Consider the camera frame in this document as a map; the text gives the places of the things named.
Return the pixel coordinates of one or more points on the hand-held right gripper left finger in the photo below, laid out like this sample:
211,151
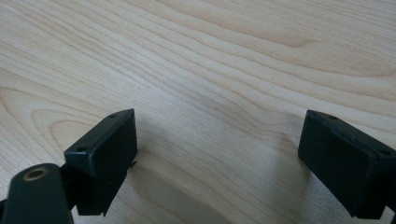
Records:
104,161

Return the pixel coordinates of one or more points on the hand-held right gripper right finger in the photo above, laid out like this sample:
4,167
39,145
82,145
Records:
345,165

